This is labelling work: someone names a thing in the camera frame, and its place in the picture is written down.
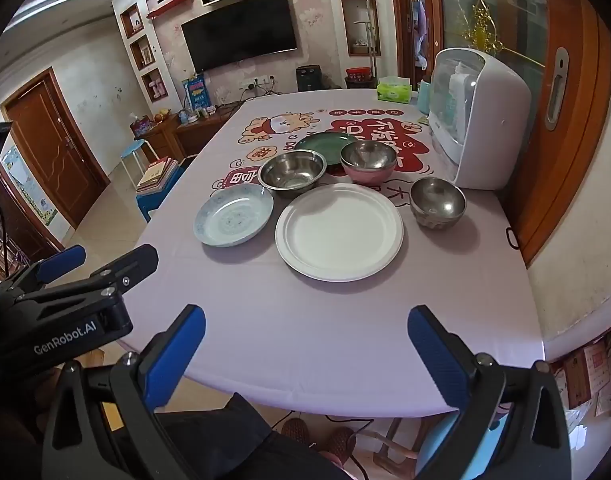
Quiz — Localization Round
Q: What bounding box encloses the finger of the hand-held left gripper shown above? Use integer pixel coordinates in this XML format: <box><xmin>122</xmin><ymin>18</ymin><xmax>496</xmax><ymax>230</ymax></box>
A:
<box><xmin>0</xmin><ymin>245</ymin><xmax>86</xmax><ymax>296</ymax></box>
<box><xmin>16</xmin><ymin>244</ymin><xmax>160</xmax><ymax>306</ymax></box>

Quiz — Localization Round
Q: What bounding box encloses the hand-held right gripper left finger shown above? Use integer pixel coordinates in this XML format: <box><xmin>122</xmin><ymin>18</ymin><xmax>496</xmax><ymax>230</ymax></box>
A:
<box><xmin>40</xmin><ymin>304</ymin><xmax>206</xmax><ymax>480</ymax></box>

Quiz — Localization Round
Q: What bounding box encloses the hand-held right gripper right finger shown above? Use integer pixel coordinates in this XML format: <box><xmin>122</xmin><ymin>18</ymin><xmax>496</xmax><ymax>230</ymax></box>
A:
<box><xmin>407</xmin><ymin>305</ymin><xmax>571</xmax><ymax>480</ymax></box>

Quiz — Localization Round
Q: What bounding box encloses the blue patterned white plate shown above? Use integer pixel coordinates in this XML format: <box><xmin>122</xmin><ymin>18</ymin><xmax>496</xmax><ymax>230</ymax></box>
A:
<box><xmin>193</xmin><ymin>183</ymin><xmax>275</xmax><ymax>247</ymax></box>

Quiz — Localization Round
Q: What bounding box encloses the small steel bowl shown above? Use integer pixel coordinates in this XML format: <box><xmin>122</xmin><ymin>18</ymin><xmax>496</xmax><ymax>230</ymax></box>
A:
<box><xmin>409</xmin><ymin>176</ymin><xmax>467</xmax><ymax>229</ymax></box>

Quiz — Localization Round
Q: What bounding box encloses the large white plate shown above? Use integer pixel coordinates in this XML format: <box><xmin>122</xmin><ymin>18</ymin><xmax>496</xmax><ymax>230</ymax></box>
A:
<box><xmin>274</xmin><ymin>183</ymin><xmax>404</xmax><ymax>282</ymax></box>

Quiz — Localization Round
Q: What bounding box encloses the large steel bowl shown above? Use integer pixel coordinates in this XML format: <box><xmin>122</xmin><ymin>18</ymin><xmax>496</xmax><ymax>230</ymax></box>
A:
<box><xmin>258</xmin><ymin>150</ymin><xmax>327</xmax><ymax>198</ymax></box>

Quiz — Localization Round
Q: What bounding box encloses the pink bowl with steel lining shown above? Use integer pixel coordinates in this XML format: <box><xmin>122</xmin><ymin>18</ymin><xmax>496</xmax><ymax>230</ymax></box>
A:
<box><xmin>339</xmin><ymin>140</ymin><xmax>399</xmax><ymax>184</ymax></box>

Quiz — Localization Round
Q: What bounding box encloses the green plate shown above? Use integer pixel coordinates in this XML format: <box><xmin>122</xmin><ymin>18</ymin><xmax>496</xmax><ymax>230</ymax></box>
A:
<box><xmin>293</xmin><ymin>132</ymin><xmax>367</xmax><ymax>153</ymax></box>

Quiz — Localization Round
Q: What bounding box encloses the blue plastic stool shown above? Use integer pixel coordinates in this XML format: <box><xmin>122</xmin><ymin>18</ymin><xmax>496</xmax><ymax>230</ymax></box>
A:
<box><xmin>136</xmin><ymin>160</ymin><xmax>196</xmax><ymax>223</ymax></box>

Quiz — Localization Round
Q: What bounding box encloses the light blue perforated stool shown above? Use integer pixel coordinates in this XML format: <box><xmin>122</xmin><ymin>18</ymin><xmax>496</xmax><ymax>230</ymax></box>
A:
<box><xmin>415</xmin><ymin>405</ymin><xmax>511</xmax><ymax>480</ymax></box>

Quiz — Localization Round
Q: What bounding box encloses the person's dark trouser leg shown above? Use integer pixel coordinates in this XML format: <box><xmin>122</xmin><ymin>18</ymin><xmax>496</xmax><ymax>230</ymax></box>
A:
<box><xmin>153</xmin><ymin>392</ymin><xmax>356</xmax><ymax>480</ymax></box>

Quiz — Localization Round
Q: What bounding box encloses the stack of books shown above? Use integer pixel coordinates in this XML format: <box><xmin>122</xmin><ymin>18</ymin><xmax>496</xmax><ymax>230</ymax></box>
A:
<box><xmin>136</xmin><ymin>156</ymin><xmax>181</xmax><ymax>193</ymax></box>

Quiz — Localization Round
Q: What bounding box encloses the pink printed tablecloth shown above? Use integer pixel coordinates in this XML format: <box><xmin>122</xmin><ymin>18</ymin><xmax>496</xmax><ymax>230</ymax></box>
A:
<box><xmin>118</xmin><ymin>87</ymin><xmax>546</xmax><ymax>418</ymax></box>

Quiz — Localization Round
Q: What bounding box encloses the brown wooden door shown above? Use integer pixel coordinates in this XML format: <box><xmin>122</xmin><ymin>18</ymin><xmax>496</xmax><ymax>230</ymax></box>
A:
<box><xmin>0</xmin><ymin>67</ymin><xmax>110</xmax><ymax>228</ymax></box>

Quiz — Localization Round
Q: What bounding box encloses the round blue stool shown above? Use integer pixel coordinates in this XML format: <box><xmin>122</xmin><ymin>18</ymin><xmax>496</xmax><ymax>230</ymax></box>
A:
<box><xmin>120</xmin><ymin>139</ymin><xmax>154</xmax><ymax>186</ymax></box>

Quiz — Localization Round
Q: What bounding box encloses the red slipper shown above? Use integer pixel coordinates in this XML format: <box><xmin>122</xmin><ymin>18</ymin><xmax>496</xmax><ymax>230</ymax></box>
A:
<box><xmin>282</xmin><ymin>417</ymin><xmax>310</xmax><ymax>448</ymax></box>
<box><xmin>325</xmin><ymin>427</ymin><xmax>353</xmax><ymax>463</ymax></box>

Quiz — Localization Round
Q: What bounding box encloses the wooden tv cabinet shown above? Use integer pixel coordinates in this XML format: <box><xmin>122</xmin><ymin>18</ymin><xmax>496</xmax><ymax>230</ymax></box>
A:
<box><xmin>133</xmin><ymin>105</ymin><xmax>236</xmax><ymax>161</ymax></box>

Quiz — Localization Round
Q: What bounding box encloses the blue printed poster box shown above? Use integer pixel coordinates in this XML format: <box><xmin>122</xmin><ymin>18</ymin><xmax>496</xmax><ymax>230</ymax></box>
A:
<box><xmin>182</xmin><ymin>75</ymin><xmax>209</xmax><ymax>111</ymax></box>

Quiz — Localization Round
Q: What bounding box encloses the white sterilizer cabinet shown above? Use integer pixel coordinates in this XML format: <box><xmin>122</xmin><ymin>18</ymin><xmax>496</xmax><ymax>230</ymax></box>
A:
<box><xmin>428</xmin><ymin>47</ymin><xmax>532</xmax><ymax>191</ymax></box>

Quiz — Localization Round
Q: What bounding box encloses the black air fryer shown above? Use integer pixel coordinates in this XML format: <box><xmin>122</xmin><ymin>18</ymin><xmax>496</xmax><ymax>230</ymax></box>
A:
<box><xmin>296</xmin><ymin>65</ymin><xmax>325</xmax><ymax>92</ymax></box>

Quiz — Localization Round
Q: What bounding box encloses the black flat television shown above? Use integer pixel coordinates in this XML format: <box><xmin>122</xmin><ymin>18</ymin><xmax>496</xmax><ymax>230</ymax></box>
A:
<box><xmin>180</xmin><ymin>0</ymin><xmax>299</xmax><ymax>73</ymax></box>

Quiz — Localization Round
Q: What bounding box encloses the green tissue pack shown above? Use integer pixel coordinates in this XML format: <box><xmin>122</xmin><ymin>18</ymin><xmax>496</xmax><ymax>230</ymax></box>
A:
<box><xmin>376</xmin><ymin>76</ymin><xmax>413</xmax><ymax>104</ymax></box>

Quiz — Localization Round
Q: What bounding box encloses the wooden framed glass door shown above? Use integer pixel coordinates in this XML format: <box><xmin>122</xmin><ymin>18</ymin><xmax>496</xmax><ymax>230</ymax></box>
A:
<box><xmin>388</xmin><ymin>0</ymin><xmax>611</xmax><ymax>266</ymax></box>

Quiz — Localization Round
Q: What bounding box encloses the dark wicker basket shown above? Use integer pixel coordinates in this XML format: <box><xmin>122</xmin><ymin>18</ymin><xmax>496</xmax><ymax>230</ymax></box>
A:
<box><xmin>344</xmin><ymin>66</ymin><xmax>376</xmax><ymax>92</ymax></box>

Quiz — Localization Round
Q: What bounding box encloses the colourful wall chart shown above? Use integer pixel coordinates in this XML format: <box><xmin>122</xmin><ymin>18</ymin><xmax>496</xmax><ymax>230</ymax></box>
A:
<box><xmin>0</xmin><ymin>145</ymin><xmax>56</xmax><ymax>226</ymax></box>

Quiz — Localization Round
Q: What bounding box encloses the white wall niche shelving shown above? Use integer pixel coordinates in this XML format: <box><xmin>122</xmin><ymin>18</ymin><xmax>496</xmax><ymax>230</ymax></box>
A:
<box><xmin>120</xmin><ymin>2</ymin><xmax>169</xmax><ymax>101</ymax></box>

